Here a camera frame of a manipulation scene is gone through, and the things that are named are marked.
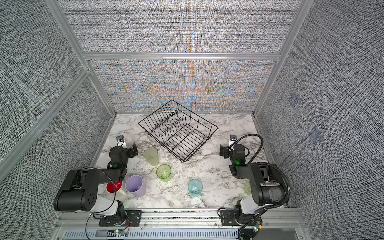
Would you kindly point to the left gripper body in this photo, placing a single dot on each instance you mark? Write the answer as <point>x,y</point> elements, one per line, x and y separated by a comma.
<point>130,150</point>

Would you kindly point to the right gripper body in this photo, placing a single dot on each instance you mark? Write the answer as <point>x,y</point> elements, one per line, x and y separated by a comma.
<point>225,150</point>

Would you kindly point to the pale frosted tall cup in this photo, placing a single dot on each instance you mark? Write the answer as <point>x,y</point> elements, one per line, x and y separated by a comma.
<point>152,156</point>

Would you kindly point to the purple plastic cup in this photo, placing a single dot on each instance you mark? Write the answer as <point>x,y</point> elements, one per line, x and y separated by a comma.
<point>136,186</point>

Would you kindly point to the green transparent cup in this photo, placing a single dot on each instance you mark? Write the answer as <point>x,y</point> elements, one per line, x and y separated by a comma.
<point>164,172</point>

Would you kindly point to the black wire dish rack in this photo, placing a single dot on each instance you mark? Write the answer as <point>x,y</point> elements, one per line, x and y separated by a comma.
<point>178,129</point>

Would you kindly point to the teal transparent cup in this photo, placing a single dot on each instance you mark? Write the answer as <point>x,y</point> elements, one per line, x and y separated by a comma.
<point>195,187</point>

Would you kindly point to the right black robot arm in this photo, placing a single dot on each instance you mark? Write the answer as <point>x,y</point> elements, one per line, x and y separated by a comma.
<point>269,187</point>

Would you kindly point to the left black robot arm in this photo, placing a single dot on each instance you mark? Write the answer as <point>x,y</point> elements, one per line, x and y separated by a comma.
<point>79,190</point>

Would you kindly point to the light green glass cup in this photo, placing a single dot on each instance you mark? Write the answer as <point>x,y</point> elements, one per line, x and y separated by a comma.
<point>247,188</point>

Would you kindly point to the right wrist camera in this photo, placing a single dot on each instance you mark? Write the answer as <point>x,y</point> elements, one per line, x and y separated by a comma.
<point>232,140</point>

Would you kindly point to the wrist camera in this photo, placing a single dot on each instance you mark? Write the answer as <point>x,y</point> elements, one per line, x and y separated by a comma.
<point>232,140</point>
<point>121,141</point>

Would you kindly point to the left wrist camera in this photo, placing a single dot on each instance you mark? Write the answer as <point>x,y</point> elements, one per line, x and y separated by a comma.
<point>121,141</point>

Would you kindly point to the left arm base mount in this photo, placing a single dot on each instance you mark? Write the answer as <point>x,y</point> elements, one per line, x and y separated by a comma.
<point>124,217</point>

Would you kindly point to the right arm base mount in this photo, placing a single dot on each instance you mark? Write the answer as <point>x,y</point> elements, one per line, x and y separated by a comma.
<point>228,218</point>

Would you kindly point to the aluminium front rail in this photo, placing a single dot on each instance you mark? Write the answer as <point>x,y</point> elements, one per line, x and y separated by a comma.
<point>184,218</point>

